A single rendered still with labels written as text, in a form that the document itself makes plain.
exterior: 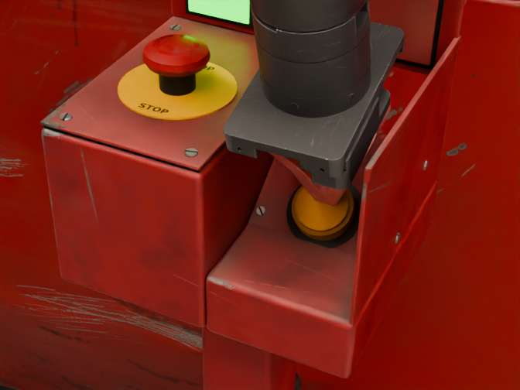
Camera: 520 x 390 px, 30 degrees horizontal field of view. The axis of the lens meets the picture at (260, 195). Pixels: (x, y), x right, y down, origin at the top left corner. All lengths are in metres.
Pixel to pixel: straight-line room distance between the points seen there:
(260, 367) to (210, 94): 0.20
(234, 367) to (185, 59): 0.23
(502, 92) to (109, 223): 0.36
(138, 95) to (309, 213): 0.12
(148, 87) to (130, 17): 0.27
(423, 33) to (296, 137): 0.15
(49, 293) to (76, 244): 0.51
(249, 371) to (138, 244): 0.15
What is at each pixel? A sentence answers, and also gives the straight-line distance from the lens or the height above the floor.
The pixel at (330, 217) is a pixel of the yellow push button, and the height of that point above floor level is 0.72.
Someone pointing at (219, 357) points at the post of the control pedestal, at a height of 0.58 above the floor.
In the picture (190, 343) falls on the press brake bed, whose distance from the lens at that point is 1.07.
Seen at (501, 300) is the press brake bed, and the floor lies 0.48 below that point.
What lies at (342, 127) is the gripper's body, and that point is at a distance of 0.49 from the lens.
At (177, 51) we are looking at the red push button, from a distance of 0.57.
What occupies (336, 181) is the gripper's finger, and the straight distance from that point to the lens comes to 0.49.
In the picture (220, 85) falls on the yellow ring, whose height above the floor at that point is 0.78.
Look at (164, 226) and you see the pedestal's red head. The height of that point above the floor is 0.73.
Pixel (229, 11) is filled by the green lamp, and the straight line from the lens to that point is 0.65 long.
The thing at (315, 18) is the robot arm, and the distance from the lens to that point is 0.45.
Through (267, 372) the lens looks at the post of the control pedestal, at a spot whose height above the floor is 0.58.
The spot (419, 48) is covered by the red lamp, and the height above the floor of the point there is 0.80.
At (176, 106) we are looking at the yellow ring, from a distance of 0.57.
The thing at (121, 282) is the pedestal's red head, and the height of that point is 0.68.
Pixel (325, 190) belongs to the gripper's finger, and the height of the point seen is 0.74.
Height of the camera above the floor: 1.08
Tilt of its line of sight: 36 degrees down
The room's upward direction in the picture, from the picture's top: 1 degrees clockwise
